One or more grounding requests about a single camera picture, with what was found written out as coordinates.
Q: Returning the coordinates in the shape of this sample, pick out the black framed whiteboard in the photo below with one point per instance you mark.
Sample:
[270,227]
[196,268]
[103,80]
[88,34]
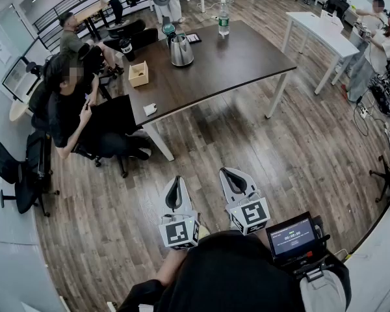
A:
[18,73]

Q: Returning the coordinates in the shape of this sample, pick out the wooden table black legs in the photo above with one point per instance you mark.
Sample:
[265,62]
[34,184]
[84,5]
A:
[91,13]

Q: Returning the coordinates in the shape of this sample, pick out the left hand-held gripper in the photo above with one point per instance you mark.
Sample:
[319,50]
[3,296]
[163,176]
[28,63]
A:
[178,234]

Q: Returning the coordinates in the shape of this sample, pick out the round white table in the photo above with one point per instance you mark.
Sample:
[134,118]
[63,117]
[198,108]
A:
[19,110]

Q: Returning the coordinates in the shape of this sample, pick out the person's left forearm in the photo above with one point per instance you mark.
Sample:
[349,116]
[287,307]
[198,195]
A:
[169,268]

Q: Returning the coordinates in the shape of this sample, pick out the person's torso black shirt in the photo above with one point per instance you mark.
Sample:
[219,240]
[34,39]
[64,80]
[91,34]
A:
[234,271]

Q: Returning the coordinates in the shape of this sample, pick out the person's left yellow shoe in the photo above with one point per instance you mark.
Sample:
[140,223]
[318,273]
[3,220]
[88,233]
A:
[204,232]

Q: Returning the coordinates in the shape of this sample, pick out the black tumbler white label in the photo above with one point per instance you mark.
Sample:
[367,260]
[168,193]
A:
[126,50]

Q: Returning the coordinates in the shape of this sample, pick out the light wooden box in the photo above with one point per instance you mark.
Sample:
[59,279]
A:
[139,80]

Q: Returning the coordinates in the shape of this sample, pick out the stainless steel kettle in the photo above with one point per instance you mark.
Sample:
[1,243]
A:
[182,55]

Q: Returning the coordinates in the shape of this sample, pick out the white power strip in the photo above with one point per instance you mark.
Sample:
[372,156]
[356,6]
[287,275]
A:
[363,113]

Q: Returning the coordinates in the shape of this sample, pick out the white box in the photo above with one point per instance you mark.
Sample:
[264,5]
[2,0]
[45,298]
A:
[331,19]

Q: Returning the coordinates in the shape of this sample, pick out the teal round lid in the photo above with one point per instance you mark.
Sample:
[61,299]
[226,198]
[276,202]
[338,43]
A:
[168,29]

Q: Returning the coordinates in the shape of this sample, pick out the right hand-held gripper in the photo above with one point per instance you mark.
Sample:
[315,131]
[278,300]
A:
[252,216]

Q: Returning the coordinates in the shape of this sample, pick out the clear water bottle green label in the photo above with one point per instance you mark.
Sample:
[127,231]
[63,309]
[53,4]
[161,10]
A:
[224,24]

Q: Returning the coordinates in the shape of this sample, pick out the black chest monitor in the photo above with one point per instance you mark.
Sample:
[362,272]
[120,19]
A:
[291,236]

